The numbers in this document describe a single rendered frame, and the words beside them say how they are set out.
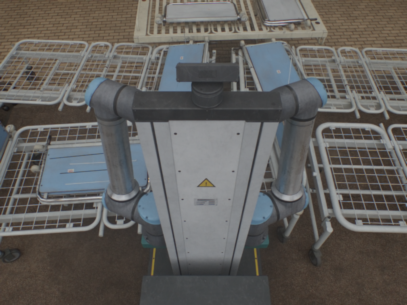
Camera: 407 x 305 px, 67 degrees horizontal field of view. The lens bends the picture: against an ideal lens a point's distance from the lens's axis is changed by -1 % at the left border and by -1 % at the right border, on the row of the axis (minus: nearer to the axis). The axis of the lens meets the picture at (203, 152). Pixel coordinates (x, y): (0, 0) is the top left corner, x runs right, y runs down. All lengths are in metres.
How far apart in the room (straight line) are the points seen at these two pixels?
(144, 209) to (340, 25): 4.02
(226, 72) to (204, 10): 2.77
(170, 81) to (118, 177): 1.46
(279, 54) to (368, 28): 2.16
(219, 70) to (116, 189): 0.94
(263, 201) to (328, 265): 1.18
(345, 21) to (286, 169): 3.83
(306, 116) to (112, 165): 0.79
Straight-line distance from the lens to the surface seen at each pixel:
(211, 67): 0.67
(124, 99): 1.10
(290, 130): 1.24
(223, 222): 1.20
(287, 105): 1.10
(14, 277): 2.72
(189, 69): 0.67
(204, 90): 0.68
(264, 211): 1.47
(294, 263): 2.48
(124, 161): 1.34
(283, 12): 3.50
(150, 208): 1.47
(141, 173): 2.11
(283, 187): 1.47
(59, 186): 2.22
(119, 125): 1.22
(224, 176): 0.93
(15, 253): 2.69
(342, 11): 5.23
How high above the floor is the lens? 2.28
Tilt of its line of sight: 52 degrees down
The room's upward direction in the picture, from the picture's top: straight up
